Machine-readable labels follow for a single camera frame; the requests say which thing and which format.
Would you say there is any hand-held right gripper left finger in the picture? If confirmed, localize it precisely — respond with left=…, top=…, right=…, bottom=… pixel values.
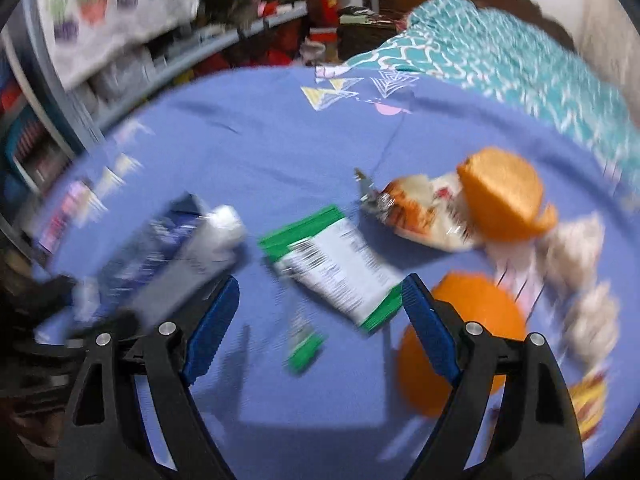
left=54, top=275, right=241, bottom=480

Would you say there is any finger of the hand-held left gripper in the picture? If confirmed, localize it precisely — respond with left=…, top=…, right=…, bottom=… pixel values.
left=10, top=275, right=78, bottom=321
left=67, top=310, right=141, bottom=348

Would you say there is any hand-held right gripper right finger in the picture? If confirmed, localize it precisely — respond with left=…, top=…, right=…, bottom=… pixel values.
left=400, top=274, right=586, bottom=480

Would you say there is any dark blue milk carton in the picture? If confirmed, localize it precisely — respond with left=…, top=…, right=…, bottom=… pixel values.
left=97, top=192, right=248, bottom=321

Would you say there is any small green wrapper piece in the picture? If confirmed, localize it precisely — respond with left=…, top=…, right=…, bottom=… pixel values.
left=284, top=310, right=326, bottom=375

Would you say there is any green snack wrapper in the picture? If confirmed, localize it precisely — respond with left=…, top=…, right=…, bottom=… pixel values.
left=257, top=204, right=403, bottom=335

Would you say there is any orange and white snack wrapper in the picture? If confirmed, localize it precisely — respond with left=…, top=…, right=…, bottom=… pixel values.
left=355, top=167, right=483, bottom=253

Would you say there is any white tissue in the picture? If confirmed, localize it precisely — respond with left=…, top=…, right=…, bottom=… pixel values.
left=565, top=282, right=621, bottom=361
left=537, top=212, right=606, bottom=286

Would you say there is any blue printed blanket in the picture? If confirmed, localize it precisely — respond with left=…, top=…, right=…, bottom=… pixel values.
left=30, top=65, right=640, bottom=480

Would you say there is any white plant print cloth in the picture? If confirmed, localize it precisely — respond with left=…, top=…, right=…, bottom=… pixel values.
left=35, top=0, right=198, bottom=88

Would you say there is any grey metal shelf rack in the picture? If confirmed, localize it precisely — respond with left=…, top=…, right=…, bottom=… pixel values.
left=0, top=0, right=308, bottom=241

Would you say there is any teal patterned quilt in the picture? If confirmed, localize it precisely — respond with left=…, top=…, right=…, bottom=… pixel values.
left=332, top=0, right=640, bottom=181

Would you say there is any dark wooden nightstand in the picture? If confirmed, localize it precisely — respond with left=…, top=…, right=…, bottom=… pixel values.
left=337, top=7, right=411, bottom=61

